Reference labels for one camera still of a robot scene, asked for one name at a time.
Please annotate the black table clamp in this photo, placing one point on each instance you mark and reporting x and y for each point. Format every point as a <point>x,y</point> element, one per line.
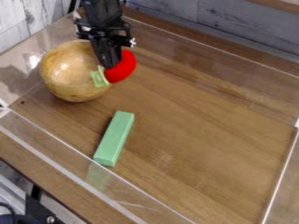
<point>37,212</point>

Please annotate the green rectangular block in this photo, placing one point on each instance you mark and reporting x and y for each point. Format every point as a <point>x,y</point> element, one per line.
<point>113,141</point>

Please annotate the clear acrylic tray wall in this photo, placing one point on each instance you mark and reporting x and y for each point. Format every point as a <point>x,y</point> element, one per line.
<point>210,157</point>

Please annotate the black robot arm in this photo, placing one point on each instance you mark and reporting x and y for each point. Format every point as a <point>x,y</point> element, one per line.
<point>102,11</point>

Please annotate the red strawberry toy with leaf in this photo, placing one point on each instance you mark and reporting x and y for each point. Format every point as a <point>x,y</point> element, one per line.
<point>106,76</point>

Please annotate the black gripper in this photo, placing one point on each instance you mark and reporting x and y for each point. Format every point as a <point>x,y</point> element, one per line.
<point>109,38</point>

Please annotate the wooden bowl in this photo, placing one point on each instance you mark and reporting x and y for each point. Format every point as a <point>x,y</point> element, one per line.
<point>70,72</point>

